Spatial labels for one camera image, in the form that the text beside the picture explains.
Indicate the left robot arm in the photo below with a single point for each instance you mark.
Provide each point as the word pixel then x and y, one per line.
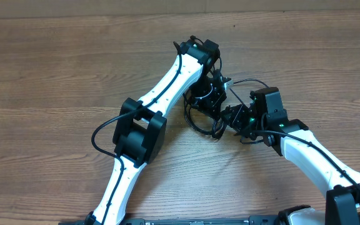
pixel 141 124

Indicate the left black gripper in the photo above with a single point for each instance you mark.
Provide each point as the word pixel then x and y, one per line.
pixel 213 105

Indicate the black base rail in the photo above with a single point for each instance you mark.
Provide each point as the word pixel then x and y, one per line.
pixel 195 221

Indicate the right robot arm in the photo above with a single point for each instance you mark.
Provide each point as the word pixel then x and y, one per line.
pixel 266 117

